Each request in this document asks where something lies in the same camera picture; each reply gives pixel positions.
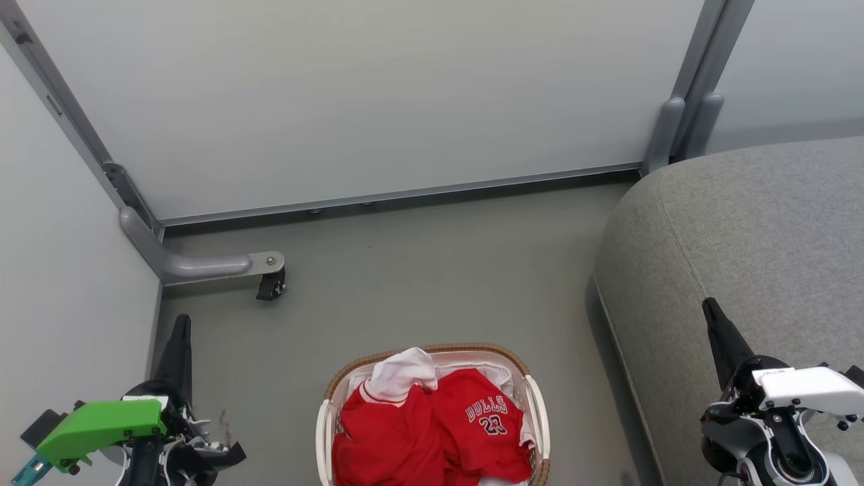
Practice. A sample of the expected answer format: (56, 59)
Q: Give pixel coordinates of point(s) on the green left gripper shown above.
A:
(101, 422)

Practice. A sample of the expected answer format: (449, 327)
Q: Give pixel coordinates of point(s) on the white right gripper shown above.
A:
(803, 385)

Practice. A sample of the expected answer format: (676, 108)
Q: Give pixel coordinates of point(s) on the red Bulls jersey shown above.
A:
(405, 439)

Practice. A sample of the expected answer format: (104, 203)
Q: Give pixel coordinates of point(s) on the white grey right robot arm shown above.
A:
(783, 452)

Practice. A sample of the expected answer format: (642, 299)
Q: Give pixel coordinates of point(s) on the grey fabric sofa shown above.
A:
(742, 236)

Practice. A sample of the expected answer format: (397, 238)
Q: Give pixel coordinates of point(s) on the black caster wheel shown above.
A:
(270, 287)

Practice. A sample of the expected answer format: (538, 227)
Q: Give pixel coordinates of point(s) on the white wicker-rimmed laundry basket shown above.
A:
(536, 412)

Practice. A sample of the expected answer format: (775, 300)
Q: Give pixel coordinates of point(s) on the white garment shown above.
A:
(496, 370)

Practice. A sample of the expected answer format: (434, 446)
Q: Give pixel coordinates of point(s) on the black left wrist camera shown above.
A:
(40, 423)

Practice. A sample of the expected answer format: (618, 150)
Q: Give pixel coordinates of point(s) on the grey partition post double foot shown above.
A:
(695, 81)

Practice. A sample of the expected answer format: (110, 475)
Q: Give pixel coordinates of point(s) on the grey partition bottom rail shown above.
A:
(405, 194)

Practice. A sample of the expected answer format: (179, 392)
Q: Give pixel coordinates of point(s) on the grey partition post with slots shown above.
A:
(61, 101)

